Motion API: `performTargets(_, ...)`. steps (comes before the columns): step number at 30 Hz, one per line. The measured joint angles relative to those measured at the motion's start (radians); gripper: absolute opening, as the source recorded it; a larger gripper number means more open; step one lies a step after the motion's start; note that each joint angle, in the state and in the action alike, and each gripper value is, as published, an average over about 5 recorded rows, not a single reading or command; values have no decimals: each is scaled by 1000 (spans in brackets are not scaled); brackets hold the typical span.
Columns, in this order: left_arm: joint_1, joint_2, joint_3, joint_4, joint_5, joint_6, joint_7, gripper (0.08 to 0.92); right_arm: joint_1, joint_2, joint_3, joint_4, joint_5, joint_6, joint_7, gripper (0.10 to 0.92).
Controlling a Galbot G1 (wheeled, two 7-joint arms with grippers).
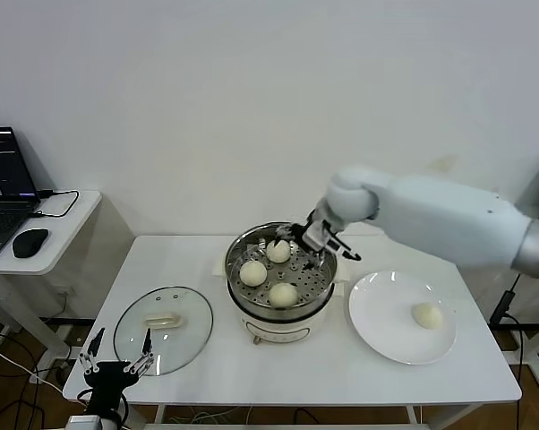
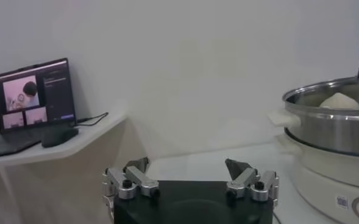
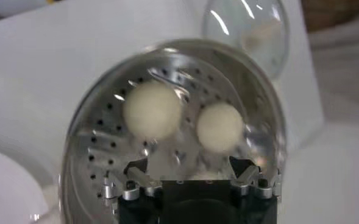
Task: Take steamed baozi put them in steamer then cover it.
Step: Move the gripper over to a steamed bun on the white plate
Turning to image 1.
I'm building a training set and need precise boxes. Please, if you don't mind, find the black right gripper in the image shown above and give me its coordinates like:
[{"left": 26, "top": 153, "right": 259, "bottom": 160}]
[{"left": 275, "top": 209, "right": 363, "bottom": 262}]

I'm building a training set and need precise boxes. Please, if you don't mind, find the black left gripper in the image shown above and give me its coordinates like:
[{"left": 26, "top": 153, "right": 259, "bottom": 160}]
[{"left": 79, "top": 327, "right": 157, "bottom": 416}]

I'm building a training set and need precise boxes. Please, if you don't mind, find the white steamed baozi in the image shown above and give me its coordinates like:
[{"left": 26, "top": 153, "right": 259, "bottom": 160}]
[
  {"left": 268, "top": 282, "right": 299, "bottom": 310},
  {"left": 411, "top": 302, "right": 444, "bottom": 331},
  {"left": 265, "top": 239, "right": 292, "bottom": 264},
  {"left": 239, "top": 261, "right": 269, "bottom": 288}
]

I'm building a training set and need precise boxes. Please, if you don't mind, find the round glass pot lid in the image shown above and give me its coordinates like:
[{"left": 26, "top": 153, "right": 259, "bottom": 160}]
[{"left": 113, "top": 286, "right": 215, "bottom": 377}]

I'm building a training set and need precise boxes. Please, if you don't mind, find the stainless steel steamer basket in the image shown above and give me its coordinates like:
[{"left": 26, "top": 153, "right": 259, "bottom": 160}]
[{"left": 225, "top": 220, "right": 338, "bottom": 310}]

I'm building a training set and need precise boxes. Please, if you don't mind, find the cream electric cooking pot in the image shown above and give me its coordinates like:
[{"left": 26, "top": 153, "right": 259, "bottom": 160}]
[{"left": 210, "top": 257, "right": 352, "bottom": 347}]

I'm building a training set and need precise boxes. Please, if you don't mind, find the white round plate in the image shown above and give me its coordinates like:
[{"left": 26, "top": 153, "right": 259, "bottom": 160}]
[{"left": 347, "top": 270, "right": 458, "bottom": 366}]

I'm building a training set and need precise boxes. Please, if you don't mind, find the white side table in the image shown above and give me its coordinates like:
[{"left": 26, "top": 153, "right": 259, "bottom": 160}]
[
  {"left": 515, "top": 277, "right": 539, "bottom": 391},
  {"left": 0, "top": 190, "right": 134, "bottom": 359}
]

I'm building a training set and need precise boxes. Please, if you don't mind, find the black computer mouse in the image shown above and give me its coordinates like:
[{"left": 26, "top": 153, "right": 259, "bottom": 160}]
[{"left": 12, "top": 228, "right": 50, "bottom": 259}]

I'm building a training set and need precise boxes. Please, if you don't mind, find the black laptop with keyboard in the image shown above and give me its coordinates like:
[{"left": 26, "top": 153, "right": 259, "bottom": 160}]
[{"left": 0, "top": 126, "right": 42, "bottom": 262}]

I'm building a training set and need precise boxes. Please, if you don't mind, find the black floor cable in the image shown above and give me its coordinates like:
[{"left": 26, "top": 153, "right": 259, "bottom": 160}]
[{"left": 0, "top": 320, "right": 90, "bottom": 430}]

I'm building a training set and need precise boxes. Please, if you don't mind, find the white floor cable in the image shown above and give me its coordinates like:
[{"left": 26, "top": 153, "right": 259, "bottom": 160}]
[{"left": 0, "top": 339, "right": 45, "bottom": 387}]

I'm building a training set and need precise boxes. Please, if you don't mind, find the black laptop charger cable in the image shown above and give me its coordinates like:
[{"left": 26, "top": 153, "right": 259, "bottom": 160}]
[{"left": 36, "top": 189, "right": 81, "bottom": 219}]

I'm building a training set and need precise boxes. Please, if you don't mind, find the black cable with adapter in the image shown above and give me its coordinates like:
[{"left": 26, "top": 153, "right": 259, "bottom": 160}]
[{"left": 488, "top": 272, "right": 528, "bottom": 373}]

